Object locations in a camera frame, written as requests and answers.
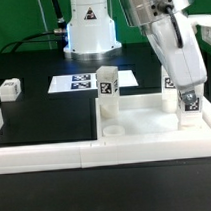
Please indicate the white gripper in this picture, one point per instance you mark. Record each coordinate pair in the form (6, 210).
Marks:
(184, 65)

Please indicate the white square table top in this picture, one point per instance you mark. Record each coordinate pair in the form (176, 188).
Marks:
(147, 113)

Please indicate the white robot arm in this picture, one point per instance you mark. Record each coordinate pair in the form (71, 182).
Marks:
(92, 34)

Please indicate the white sheet with tags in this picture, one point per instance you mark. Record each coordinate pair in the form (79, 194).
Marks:
(87, 81)

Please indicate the white U-shaped fence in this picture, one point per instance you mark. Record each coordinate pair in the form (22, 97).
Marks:
(107, 151)

